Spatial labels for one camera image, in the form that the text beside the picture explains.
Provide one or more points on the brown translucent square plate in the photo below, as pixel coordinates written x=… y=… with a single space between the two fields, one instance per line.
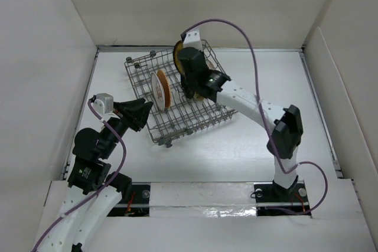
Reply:
x=210 y=65

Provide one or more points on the orange woven round plate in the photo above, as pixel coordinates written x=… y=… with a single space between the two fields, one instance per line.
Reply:
x=166 y=87

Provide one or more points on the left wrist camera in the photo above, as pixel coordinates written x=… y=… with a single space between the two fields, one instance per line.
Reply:
x=102 y=103

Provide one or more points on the cream plate with black print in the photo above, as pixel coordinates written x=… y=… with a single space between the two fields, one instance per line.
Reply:
x=197 y=97

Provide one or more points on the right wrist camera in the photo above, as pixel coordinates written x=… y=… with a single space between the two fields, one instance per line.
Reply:
x=193 y=39

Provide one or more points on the yellow and brown patterned plate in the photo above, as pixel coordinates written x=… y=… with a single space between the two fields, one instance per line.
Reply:
x=177 y=48

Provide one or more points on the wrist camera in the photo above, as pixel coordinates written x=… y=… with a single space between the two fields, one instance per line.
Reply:
x=193 y=39
x=102 y=103

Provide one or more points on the grey wire dish rack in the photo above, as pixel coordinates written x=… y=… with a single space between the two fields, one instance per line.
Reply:
x=185 y=116

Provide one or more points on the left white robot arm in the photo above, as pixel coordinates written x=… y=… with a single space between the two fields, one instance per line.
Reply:
x=95 y=184

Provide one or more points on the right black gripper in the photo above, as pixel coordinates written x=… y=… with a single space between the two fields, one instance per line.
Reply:
x=203 y=54

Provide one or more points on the white plate with red characters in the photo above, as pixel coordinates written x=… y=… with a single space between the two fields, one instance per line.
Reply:
x=158 y=92

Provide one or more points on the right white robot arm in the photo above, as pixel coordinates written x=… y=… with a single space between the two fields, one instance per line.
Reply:
x=283 y=125

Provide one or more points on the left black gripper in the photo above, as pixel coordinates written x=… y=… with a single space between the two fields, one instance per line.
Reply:
x=134 y=113

